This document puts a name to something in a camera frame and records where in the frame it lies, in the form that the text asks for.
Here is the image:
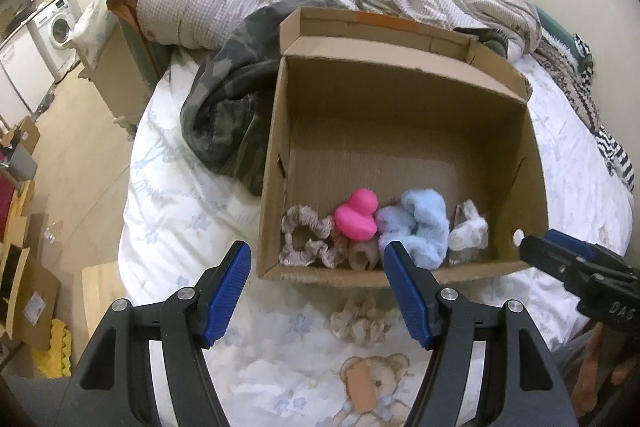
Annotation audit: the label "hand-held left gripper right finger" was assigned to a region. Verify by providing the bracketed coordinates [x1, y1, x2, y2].
[384, 241, 568, 427]

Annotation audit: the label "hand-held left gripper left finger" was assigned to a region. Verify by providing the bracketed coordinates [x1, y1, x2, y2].
[72, 241, 252, 427]

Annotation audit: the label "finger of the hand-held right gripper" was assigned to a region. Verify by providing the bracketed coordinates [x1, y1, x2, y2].
[517, 236, 587, 294]
[544, 229, 627, 279]

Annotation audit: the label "cream floral scrunchie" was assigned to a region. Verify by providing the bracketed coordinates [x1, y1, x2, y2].
[329, 297, 401, 348]

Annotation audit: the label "blue fluffy scrunchie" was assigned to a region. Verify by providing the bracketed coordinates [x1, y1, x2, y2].
[375, 189, 451, 269]

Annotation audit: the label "small white cloth item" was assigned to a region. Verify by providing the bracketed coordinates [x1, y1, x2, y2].
[447, 201, 488, 265]

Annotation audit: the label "pink rubber duck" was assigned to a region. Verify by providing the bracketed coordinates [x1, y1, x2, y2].
[333, 189, 378, 242]

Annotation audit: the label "beige lace-trimmed scrunchie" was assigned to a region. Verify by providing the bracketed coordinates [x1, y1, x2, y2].
[278, 204, 351, 269]

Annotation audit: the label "brown cardboard box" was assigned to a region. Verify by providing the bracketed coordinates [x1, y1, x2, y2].
[256, 6, 551, 290]

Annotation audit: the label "person's right hand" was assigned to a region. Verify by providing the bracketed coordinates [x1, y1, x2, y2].
[570, 324, 623, 413]

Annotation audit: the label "white floral bed sheet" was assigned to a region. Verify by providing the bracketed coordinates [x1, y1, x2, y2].
[117, 42, 633, 427]

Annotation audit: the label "black white striped garment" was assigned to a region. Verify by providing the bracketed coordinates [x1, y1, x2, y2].
[592, 124, 636, 192]

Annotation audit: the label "light wooden stool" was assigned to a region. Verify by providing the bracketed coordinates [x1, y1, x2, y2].
[80, 259, 136, 368]

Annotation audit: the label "patterned knitted blanket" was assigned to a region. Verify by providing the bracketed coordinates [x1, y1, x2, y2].
[530, 29, 606, 132]

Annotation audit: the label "yellow foam mat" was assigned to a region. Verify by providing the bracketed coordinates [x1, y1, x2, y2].
[52, 317, 73, 378]

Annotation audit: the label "camouflage jacket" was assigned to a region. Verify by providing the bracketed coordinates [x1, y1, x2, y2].
[180, 0, 341, 198]

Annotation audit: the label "black white checkered cloth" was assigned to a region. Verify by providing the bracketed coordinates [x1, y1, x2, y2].
[572, 34, 596, 80]

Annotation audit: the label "flat cardboard box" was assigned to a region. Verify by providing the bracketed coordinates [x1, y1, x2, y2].
[0, 214, 61, 353]

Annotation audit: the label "person's grey trousers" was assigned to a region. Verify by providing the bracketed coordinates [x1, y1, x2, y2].
[0, 374, 136, 427]

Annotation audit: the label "teal cushion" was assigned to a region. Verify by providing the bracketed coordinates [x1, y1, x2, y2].
[462, 0, 581, 58]

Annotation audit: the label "dark grey sock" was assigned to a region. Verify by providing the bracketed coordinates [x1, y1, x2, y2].
[480, 27, 508, 52]

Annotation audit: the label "red board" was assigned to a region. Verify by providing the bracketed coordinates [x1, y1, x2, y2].
[0, 172, 26, 238]

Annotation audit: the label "grey bin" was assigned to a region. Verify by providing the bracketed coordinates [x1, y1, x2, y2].
[10, 142, 38, 182]

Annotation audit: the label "beige wooden nightstand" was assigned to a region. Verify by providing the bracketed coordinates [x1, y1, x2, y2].
[87, 24, 166, 140]

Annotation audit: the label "white kitchen cabinet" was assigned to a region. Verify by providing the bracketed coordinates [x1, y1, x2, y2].
[0, 27, 56, 115]

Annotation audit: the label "white washing machine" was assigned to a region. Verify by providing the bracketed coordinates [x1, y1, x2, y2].
[27, 0, 78, 80]

